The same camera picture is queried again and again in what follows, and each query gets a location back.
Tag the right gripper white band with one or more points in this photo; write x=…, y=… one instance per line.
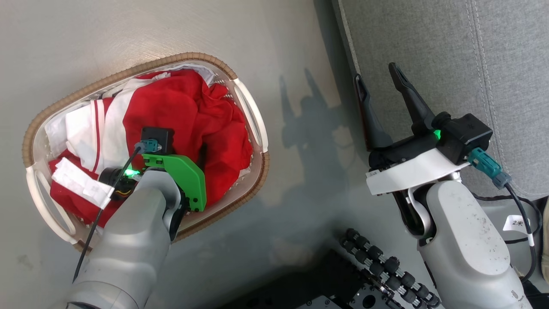
x=411, y=169

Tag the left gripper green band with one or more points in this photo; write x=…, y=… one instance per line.
x=188, y=176

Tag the red and white clothing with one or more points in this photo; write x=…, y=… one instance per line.
x=180, y=107

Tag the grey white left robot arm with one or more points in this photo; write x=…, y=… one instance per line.
x=128, y=244

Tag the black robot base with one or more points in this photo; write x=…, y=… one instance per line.
x=317, y=283

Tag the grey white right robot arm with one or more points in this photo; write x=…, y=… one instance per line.
x=467, y=249

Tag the white basket with brown rim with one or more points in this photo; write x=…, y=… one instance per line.
x=252, y=109

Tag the grey fabric sofa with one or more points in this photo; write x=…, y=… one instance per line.
x=429, y=43

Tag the white cloth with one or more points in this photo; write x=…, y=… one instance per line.
x=81, y=184

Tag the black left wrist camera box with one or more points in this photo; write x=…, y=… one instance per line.
x=161, y=134

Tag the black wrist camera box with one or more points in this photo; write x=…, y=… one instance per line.
x=465, y=133
x=161, y=134

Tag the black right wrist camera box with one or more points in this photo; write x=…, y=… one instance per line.
x=465, y=133

